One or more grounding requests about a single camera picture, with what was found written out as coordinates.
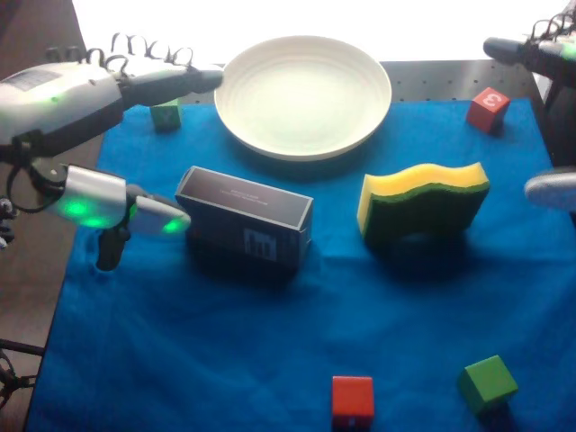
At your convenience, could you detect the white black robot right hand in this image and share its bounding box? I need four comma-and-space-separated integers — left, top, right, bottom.
483, 4, 576, 212

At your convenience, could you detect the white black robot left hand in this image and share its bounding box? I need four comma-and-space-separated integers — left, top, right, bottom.
0, 32, 225, 272

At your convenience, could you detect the dark rectangular box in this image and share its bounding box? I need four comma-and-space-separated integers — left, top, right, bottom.
174, 165, 315, 277

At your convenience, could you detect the yellow green wavy sponge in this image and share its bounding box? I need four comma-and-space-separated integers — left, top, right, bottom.
357, 161, 491, 251

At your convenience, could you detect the round white plate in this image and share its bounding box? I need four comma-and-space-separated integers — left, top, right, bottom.
213, 34, 392, 162

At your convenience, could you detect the red cube with white numeral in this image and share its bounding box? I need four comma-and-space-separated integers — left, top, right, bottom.
465, 87, 512, 136

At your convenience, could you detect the green cube with white print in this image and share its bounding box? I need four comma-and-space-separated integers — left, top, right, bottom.
150, 99, 182, 132

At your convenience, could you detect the blue table cloth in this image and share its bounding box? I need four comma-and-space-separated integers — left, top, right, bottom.
24, 98, 576, 432

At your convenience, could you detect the plain green cube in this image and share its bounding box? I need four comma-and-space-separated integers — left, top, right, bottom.
457, 354, 519, 416

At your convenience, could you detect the plain red cube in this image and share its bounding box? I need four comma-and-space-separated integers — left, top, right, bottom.
331, 375, 375, 431

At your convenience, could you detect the black cable bundle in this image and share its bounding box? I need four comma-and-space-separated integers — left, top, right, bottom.
0, 337, 46, 409

